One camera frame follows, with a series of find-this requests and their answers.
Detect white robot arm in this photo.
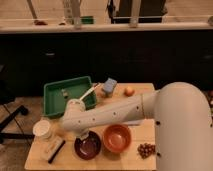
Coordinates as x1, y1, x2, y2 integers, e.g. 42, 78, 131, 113
61, 82, 213, 171

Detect black office chair base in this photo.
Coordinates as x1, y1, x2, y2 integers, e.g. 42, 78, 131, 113
0, 64, 35, 145

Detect orange bowl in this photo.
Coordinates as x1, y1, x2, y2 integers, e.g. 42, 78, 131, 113
102, 124, 132, 154

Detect white paper cup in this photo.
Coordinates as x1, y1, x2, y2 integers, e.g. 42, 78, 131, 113
33, 120, 51, 139

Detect green plastic tray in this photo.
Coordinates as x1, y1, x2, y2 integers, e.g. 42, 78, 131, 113
43, 76, 93, 119

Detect small object in tray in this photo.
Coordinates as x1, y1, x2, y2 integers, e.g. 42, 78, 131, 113
61, 89, 68, 98

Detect orange fruit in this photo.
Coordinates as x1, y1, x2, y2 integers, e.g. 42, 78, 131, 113
124, 86, 135, 97

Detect dark maroon bowl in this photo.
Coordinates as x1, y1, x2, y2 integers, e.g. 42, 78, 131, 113
74, 131, 101, 160

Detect bunch of brown grapes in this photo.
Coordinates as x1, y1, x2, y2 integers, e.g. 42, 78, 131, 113
137, 143, 155, 159

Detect brush with black handle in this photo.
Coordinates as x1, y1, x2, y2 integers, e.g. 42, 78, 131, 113
42, 136, 65, 163

